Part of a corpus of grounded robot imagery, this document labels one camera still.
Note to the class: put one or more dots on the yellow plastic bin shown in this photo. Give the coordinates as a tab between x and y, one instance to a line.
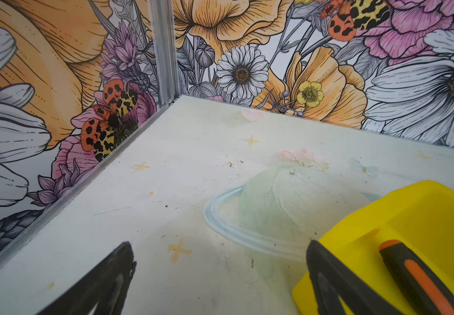
421	216

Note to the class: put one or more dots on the black orange handled screwdriver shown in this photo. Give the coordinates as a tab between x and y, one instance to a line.
423	289

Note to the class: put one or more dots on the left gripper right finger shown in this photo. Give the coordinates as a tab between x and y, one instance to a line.
336	286

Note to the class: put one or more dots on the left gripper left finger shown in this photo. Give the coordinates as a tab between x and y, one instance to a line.
103	290

